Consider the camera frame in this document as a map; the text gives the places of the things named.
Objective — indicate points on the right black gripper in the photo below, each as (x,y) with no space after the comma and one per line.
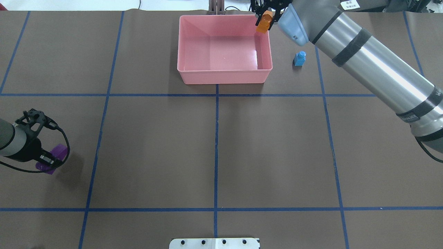
(276,16)

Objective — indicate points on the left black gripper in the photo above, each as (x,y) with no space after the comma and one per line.
(30,148)

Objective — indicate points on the orange toy block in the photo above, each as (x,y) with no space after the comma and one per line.
(265,22)

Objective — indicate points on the purple toy block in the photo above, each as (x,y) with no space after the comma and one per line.
(49,161)

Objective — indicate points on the small blue toy block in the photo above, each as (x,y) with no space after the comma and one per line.
(299,59)

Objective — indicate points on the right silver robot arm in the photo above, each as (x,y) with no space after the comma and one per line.
(409,94)

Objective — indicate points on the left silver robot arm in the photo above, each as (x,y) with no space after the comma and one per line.
(20,143)

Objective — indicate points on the pink plastic box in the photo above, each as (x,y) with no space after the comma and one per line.
(222,49)

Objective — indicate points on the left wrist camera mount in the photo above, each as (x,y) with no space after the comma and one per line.
(33,121)

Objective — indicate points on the aluminium frame post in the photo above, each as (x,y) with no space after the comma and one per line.
(216,7)

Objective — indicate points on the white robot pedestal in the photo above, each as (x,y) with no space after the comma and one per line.
(215,243)

